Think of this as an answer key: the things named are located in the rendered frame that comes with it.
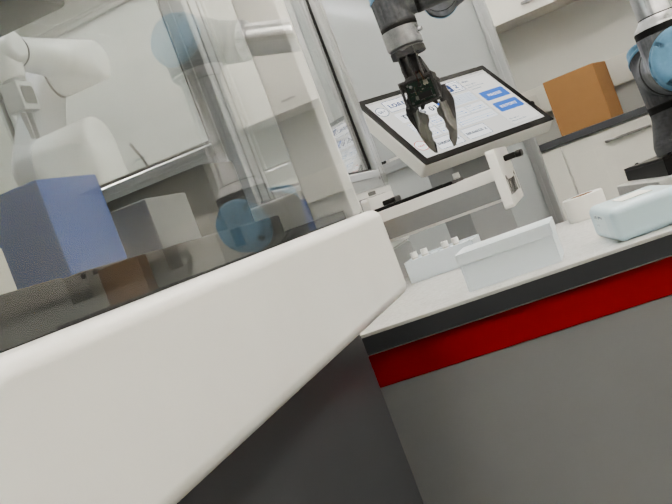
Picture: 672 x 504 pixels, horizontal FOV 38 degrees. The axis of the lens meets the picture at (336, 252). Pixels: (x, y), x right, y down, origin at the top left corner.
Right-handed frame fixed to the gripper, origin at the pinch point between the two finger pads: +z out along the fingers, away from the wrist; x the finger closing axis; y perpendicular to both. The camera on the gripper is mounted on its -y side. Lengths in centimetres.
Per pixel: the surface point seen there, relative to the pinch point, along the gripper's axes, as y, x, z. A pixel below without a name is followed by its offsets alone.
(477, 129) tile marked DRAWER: -81, -1, -3
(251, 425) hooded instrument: 143, 2, 18
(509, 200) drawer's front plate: 21.6, 10.2, 14.7
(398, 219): 20.0, -10.3, 10.9
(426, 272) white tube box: 35.4, -5.8, 20.8
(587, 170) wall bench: -283, 22, 26
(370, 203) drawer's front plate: -11.3, -21.3, 6.0
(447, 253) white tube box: 35.6, -1.3, 18.9
